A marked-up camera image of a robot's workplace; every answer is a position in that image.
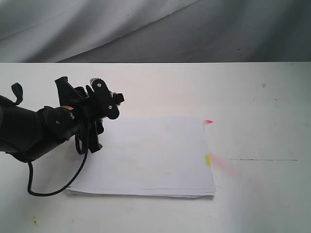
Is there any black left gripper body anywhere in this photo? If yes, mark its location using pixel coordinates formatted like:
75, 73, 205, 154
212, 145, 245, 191
54, 76, 112, 131

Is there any white dotted spray paint can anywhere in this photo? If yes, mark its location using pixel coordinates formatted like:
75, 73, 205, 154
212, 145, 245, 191
103, 92, 124, 120

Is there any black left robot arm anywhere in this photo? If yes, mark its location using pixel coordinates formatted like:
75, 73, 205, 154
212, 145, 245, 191
0, 76, 124, 163

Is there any white paper stack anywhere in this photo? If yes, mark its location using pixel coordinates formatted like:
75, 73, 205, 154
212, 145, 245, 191
68, 116, 216, 198

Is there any grey backdrop cloth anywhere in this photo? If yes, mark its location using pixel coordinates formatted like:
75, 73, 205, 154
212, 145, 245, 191
0, 0, 311, 63

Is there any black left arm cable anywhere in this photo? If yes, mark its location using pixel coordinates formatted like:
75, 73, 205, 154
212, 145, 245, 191
10, 83, 89, 196

